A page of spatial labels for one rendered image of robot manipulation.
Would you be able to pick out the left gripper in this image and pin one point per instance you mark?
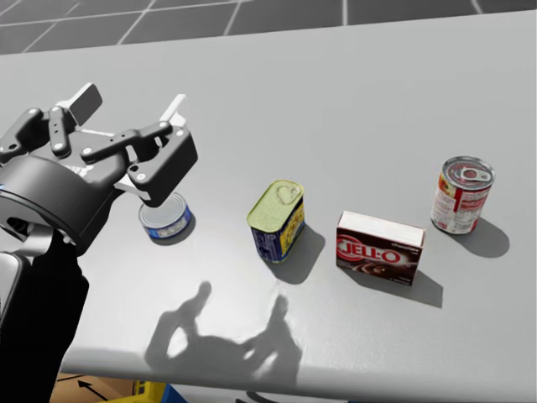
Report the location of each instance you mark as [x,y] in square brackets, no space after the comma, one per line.
[50,193]

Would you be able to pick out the brown box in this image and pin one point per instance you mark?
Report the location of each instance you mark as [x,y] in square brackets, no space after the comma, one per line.
[96,388]

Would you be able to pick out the red and white can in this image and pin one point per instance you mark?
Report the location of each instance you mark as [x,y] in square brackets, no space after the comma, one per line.
[461,197]

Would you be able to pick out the green and blue rectangular can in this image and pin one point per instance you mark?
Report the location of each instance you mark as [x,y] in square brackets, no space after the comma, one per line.
[277,218]

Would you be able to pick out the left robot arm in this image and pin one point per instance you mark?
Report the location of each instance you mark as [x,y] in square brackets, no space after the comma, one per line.
[38,319]

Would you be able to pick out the blue flat can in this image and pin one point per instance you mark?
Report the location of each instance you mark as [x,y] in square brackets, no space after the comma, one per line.
[170,220]

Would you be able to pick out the red carton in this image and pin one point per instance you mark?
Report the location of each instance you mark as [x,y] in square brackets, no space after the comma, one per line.
[377,249]

